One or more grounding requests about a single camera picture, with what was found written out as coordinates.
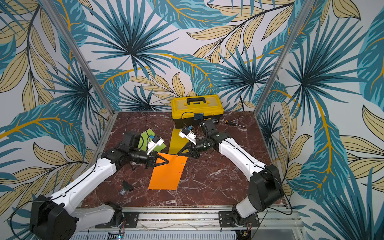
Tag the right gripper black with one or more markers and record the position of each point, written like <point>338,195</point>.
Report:
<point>192,148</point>

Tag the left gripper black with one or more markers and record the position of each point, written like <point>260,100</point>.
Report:
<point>152,160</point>

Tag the yellow paper sheet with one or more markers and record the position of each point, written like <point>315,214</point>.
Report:
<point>177,143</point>

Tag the orange paper sheet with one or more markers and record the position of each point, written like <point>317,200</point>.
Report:
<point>167,177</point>

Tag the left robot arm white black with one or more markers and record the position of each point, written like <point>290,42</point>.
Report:
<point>56,217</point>

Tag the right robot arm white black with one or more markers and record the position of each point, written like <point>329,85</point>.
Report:
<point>265,185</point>

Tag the green paper sheet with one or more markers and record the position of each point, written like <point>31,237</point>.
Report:
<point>145,140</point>

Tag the yellow black toolbox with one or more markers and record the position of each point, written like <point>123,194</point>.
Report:
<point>191,111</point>

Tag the small screwdriver yellow black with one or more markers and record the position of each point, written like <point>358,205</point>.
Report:
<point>230,123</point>

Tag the small black clip object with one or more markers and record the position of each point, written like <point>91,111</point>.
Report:
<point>126,188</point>

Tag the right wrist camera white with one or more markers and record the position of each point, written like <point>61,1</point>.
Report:
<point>187,133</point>

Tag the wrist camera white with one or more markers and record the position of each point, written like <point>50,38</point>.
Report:
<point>153,143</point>
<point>187,133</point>

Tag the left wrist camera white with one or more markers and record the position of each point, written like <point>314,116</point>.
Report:
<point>153,143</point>

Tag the aluminium frame rail front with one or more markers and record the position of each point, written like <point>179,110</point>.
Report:
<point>200,223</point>

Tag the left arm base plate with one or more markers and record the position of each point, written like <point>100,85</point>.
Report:
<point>126,219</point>

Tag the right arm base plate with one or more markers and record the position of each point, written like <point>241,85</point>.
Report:
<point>231,219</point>

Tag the left aluminium corner post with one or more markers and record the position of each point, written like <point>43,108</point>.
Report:
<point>54,15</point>

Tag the aluminium corner post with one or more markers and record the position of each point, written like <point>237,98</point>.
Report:
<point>299,21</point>
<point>54,15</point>

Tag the right aluminium corner post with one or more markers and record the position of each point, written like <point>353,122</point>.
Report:
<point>299,21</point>

